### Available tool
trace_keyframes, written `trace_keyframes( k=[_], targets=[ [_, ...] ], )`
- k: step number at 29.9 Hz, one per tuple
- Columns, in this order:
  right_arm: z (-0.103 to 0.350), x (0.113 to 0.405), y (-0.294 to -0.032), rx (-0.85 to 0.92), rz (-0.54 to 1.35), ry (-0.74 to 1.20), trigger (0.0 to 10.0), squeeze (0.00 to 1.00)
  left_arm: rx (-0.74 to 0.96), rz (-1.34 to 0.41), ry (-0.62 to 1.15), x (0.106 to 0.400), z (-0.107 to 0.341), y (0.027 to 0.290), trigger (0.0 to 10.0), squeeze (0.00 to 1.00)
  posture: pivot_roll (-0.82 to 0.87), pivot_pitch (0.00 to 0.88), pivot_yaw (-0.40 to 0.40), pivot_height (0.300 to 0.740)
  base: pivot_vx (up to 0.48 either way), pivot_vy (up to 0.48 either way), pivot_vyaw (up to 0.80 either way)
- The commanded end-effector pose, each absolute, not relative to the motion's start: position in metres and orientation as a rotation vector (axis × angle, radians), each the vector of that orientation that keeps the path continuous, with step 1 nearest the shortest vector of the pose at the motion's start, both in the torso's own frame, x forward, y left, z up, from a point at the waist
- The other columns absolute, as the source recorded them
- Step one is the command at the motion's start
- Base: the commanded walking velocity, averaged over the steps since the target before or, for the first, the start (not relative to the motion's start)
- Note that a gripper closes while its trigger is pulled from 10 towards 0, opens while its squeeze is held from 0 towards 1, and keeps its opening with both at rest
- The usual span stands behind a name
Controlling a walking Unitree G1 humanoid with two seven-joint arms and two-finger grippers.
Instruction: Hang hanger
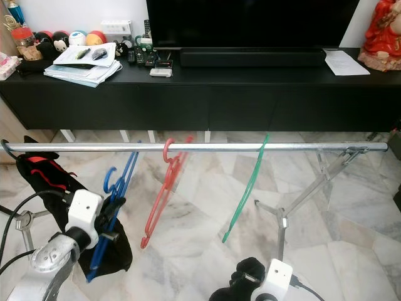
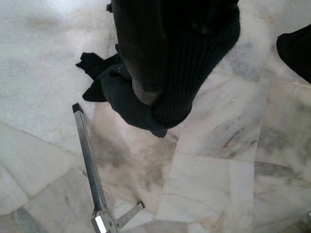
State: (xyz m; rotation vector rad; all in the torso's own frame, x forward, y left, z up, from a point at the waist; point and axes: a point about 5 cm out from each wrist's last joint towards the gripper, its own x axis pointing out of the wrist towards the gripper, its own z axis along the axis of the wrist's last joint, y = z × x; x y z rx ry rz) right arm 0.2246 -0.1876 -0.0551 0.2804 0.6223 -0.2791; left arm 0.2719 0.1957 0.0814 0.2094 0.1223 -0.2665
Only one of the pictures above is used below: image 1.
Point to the black shirt with red label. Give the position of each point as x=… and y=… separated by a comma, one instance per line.
x=50, y=182

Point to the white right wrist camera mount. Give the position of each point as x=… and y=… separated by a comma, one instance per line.
x=272, y=282

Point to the small white device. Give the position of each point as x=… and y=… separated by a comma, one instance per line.
x=161, y=72

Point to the white paper sheet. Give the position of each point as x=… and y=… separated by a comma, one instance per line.
x=346, y=63

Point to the red plastic clothes hanger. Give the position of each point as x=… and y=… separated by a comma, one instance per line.
x=168, y=191

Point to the green plastic clothes hanger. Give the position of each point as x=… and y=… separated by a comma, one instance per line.
x=245, y=189

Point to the red and gold figurine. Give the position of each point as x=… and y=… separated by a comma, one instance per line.
x=382, y=34

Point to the blue trophy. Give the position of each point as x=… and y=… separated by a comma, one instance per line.
x=15, y=11

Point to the pink tissue box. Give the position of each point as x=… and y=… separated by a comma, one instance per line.
x=9, y=66

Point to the stack of white papers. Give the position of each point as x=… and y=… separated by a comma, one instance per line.
x=78, y=70

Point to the jar with red lid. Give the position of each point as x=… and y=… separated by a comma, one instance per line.
x=26, y=44

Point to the black soundbar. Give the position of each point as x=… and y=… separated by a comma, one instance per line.
x=250, y=57

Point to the green mug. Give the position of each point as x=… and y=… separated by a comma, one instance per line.
x=143, y=44

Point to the silver metal clothes rack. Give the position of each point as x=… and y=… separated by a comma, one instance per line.
x=288, y=147

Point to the black remote control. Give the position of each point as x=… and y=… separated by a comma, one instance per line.
x=147, y=29

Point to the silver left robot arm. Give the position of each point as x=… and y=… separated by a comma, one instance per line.
x=53, y=266

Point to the black mouse-ear plush toys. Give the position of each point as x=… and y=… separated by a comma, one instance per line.
x=51, y=45

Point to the blue plastic clothes hanger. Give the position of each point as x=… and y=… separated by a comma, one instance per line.
x=130, y=169

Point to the black TV console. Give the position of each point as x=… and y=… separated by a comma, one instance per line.
x=225, y=100

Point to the black flat-screen TV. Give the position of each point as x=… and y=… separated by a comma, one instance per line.
x=250, y=22

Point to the black shirt with knit collar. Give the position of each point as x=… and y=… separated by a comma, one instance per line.
x=235, y=282

